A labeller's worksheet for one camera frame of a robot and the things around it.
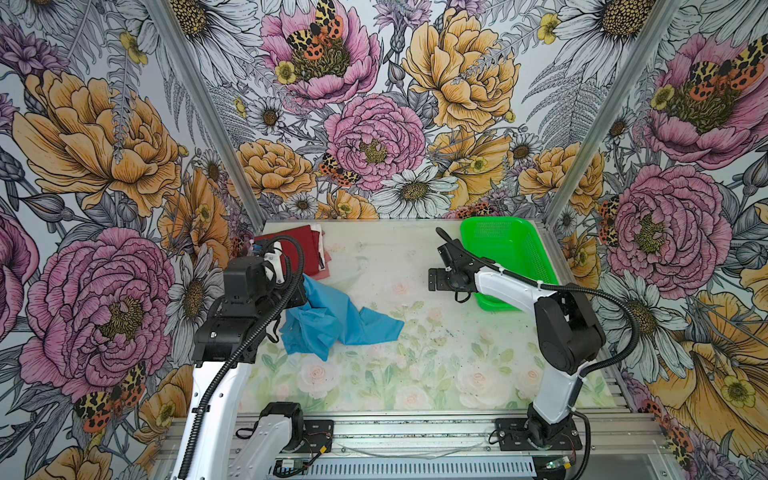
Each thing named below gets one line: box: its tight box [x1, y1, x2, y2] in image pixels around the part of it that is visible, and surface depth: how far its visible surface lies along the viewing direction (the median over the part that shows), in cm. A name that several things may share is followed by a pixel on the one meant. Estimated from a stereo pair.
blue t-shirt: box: [281, 274, 405, 361], surface depth 79 cm
